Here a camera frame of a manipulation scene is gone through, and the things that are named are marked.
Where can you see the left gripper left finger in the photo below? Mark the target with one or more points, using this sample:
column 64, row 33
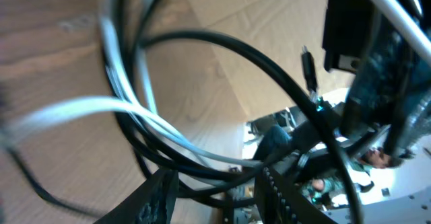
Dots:
column 151, row 203

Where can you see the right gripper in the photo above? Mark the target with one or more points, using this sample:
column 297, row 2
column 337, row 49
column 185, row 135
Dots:
column 392, row 83

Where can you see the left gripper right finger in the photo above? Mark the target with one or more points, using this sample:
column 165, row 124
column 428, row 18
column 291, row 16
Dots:
column 279, row 202

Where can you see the seated person in background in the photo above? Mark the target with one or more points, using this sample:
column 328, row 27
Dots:
column 328, row 182

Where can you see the cardboard box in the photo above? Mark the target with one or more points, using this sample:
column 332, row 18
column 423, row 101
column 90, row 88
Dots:
column 279, row 29

